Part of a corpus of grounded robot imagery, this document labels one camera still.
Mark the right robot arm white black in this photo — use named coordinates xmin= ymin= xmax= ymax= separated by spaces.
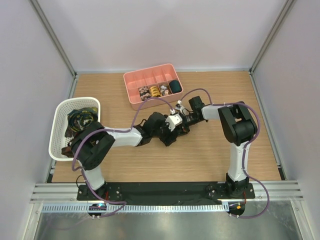
xmin=176 ymin=96 xmax=260 ymax=198

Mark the purple cable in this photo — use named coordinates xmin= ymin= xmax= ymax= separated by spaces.
xmin=71 ymin=96 xmax=176 ymax=218
xmin=177 ymin=87 xmax=270 ymax=220

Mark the pink divided organizer tray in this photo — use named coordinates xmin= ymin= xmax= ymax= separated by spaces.
xmin=123 ymin=63 xmax=184 ymax=110

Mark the aluminium frame post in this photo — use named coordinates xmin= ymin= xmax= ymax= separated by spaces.
xmin=249 ymin=0 xmax=296 ymax=75
xmin=29 ymin=0 xmax=77 ymax=78

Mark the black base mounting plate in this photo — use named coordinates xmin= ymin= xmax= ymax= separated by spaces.
xmin=76 ymin=181 xmax=256 ymax=204

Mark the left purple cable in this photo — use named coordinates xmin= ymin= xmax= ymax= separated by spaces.
xmin=71 ymin=96 xmax=176 ymax=218

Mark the rolled white floral tie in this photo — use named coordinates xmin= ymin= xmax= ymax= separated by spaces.
xmin=159 ymin=84 xmax=172 ymax=96

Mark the perforated metal cable rail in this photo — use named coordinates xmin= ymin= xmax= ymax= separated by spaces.
xmin=41 ymin=202 xmax=229 ymax=214

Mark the rolled dark teal tie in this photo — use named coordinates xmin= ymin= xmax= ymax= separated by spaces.
xmin=169 ymin=79 xmax=182 ymax=94

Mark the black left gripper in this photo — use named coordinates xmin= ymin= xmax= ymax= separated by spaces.
xmin=151 ymin=115 xmax=179 ymax=146

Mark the white perforated plastic basket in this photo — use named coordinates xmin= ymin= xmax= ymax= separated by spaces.
xmin=48 ymin=97 xmax=101 ymax=162

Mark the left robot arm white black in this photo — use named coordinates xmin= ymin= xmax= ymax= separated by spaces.
xmin=70 ymin=112 xmax=183 ymax=200

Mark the left aluminium frame post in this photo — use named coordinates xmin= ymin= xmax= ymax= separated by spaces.
xmin=29 ymin=0 xmax=77 ymax=78

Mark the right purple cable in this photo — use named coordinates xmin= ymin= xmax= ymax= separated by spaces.
xmin=177 ymin=87 xmax=270 ymax=220

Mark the right aluminium frame post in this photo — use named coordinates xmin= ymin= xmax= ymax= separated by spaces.
xmin=249 ymin=0 xmax=296 ymax=75

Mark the rolled yellow tie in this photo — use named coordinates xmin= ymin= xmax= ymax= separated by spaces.
xmin=149 ymin=85 xmax=162 ymax=98

